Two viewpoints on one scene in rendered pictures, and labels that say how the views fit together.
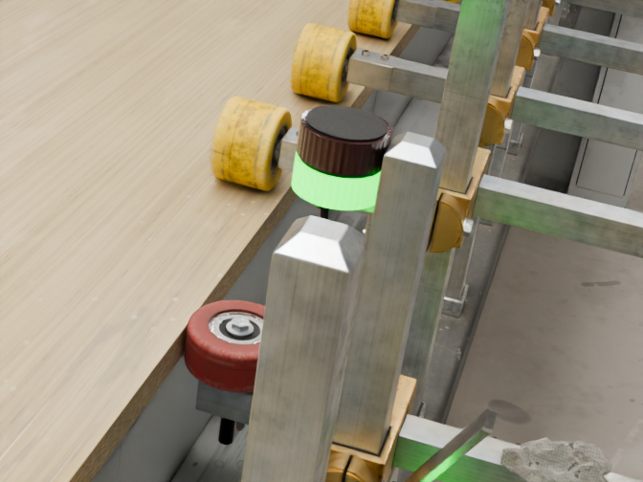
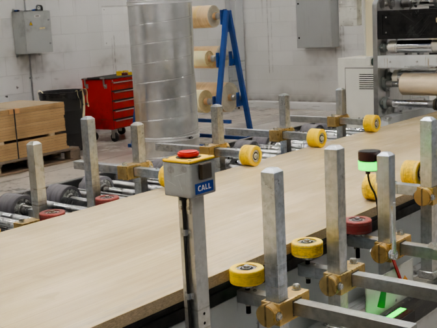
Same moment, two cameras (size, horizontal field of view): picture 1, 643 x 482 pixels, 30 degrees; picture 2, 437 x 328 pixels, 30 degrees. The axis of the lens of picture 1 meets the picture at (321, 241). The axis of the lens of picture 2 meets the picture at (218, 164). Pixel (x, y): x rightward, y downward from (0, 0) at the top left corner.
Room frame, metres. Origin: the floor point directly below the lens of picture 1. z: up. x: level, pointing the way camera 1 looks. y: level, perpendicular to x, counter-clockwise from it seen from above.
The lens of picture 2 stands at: (-1.33, -0.66, 1.47)
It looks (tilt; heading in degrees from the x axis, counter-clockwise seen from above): 10 degrees down; 28
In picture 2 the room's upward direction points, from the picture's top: 3 degrees counter-clockwise
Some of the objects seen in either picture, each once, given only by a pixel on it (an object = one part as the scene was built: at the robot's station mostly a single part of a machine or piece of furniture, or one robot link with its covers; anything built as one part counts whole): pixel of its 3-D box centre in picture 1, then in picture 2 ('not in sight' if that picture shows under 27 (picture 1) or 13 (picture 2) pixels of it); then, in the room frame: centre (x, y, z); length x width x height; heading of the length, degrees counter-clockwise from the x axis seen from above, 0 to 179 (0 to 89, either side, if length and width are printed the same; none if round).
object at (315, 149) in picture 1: (343, 140); (369, 155); (0.72, 0.00, 1.10); 0.06 x 0.06 x 0.02
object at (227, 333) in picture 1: (232, 382); (357, 237); (0.77, 0.05, 0.85); 0.08 x 0.08 x 0.11
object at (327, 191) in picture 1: (338, 174); (369, 164); (0.72, 0.00, 1.07); 0.06 x 0.06 x 0.02
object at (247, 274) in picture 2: not in sight; (247, 289); (0.28, 0.15, 0.85); 0.08 x 0.08 x 0.11
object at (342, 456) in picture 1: (359, 442); (390, 247); (0.73, -0.05, 0.85); 0.14 x 0.06 x 0.05; 168
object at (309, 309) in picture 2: not in sight; (320, 312); (0.24, -0.04, 0.84); 0.44 x 0.03 x 0.04; 78
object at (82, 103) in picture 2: not in sight; (64, 119); (6.31, 5.51, 0.36); 0.58 x 0.56 x 0.72; 79
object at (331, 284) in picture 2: not in sight; (342, 278); (0.48, 0.00, 0.83); 0.14 x 0.06 x 0.05; 168
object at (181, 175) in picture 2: not in sight; (189, 177); (-0.04, 0.10, 1.18); 0.07 x 0.07 x 0.08; 78
